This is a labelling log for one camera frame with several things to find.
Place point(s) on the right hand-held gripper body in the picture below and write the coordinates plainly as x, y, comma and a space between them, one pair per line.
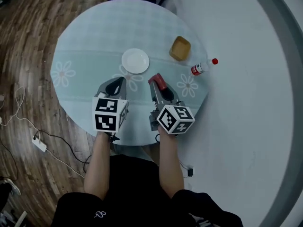
176, 119

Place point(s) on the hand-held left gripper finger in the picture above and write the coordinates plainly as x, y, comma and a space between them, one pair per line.
124, 89
104, 84

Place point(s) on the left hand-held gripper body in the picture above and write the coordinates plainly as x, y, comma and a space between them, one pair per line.
105, 115

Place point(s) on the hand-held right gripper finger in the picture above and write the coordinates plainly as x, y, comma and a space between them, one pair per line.
174, 96
155, 92

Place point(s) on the red piece of meat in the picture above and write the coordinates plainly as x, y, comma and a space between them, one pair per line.
159, 81

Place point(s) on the white round plate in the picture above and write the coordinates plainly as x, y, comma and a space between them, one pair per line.
135, 61

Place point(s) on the person's right forearm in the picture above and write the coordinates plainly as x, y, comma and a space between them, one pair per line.
170, 164

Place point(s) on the person's left forearm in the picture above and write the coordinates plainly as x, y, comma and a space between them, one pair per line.
98, 167

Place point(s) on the clear red-capped plastic bottle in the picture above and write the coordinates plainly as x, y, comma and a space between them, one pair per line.
201, 67

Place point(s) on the pale floral round tablecloth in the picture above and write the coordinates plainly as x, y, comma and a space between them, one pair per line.
99, 44

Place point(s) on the yellow square bowl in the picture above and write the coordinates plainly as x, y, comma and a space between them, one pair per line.
180, 48

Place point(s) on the black power adapter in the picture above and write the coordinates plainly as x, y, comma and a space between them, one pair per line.
190, 172

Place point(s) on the white power strip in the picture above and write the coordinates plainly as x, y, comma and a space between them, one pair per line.
39, 144

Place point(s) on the person's black clothing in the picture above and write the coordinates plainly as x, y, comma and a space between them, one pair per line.
132, 197

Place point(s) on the grey shoe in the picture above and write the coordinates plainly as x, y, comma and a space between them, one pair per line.
13, 185

